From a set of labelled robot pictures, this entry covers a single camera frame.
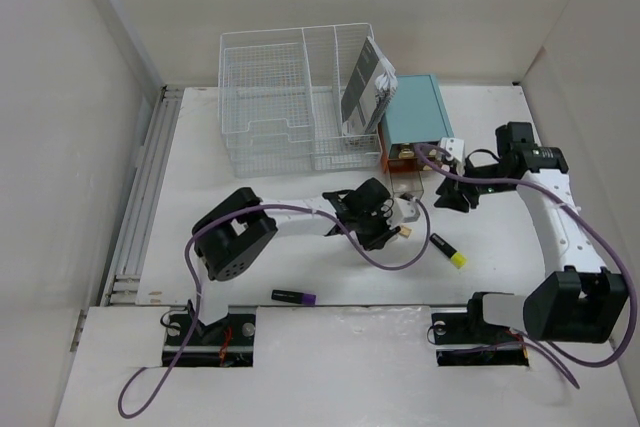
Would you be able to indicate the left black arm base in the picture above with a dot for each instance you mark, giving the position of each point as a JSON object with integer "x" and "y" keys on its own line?
{"x": 226, "y": 343}

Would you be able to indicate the grey setup guide booklet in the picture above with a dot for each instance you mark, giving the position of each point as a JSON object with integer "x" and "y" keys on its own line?
{"x": 370, "y": 89}

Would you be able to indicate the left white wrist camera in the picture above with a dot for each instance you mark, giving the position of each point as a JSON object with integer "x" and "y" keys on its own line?
{"x": 406, "y": 209}

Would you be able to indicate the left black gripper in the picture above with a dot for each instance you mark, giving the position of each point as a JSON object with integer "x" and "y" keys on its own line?
{"x": 383, "y": 234}

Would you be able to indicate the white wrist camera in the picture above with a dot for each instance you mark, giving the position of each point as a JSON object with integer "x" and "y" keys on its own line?
{"x": 451, "y": 151}
{"x": 406, "y": 209}

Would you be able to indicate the white wire desk organizer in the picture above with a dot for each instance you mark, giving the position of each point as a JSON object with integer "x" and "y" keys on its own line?
{"x": 279, "y": 100}

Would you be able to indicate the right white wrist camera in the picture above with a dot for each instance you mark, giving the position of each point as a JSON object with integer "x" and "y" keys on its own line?
{"x": 451, "y": 151}

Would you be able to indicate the yellow cap black highlighter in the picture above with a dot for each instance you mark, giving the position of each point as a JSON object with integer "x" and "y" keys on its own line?
{"x": 452, "y": 254}

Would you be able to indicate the purple cap black marker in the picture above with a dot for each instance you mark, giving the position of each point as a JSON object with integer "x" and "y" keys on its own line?
{"x": 293, "y": 297}

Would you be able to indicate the small tan eraser block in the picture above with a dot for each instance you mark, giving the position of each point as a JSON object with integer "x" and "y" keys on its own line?
{"x": 405, "y": 231}

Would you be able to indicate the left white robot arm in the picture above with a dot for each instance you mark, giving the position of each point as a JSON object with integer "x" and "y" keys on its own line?
{"x": 230, "y": 238}

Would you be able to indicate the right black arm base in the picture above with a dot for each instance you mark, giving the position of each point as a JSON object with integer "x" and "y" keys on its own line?
{"x": 464, "y": 339}

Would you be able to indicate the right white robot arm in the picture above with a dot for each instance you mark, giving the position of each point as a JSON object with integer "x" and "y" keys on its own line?
{"x": 580, "y": 299}

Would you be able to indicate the teal mini drawer cabinet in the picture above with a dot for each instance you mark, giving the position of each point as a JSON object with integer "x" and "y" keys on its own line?
{"x": 416, "y": 114}

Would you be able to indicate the aluminium rail frame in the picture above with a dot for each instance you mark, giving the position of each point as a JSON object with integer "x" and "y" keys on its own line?
{"x": 123, "y": 271}

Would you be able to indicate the clear drawer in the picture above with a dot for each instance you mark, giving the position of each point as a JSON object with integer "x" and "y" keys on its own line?
{"x": 405, "y": 178}

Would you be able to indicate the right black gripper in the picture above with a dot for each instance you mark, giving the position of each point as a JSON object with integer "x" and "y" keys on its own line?
{"x": 452, "y": 191}

